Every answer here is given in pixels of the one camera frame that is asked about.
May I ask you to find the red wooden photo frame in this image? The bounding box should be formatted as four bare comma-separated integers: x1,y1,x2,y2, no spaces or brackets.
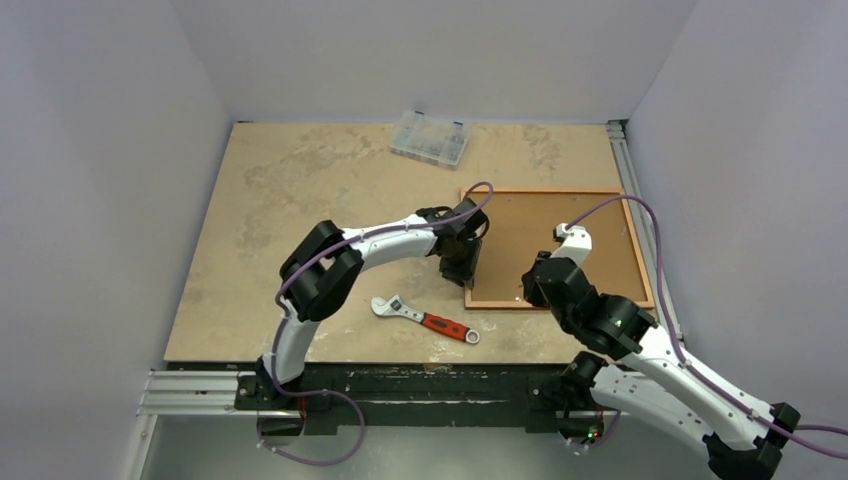
464,188,655,310

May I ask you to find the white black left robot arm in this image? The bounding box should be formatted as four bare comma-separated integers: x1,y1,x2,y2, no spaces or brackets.
256,198,491,409

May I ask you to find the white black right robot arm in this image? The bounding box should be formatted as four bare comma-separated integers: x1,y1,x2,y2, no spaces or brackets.
522,251,801,479

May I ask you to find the clear plastic organizer box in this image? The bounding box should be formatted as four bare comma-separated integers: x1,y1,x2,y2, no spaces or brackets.
388,110,472,171

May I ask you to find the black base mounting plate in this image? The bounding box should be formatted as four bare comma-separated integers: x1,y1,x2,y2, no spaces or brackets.
234,363,615,445

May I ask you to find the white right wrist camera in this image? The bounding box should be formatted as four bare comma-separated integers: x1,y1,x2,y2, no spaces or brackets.
551,223,593,267

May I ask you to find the red handled adjustable wrench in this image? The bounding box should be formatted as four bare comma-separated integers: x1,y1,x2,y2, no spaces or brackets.
370,295,481,345

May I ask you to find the aluminium right side rail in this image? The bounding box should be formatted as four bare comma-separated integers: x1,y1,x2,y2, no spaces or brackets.
605,120,684,343

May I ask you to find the aluminium rail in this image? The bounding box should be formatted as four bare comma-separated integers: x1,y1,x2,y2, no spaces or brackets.
140,364,594,425
605,120,684,343

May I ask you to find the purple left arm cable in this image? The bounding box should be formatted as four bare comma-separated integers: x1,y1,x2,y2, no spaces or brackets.
254,181,496,466

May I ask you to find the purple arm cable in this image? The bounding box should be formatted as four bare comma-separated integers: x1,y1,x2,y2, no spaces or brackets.
254,181,496,466
563,193,848,458

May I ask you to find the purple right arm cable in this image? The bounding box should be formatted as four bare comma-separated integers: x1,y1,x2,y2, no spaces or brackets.
563,193,848,458

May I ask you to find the aluminium front rail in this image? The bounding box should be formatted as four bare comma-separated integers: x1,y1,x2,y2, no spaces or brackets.
140,364,594,425

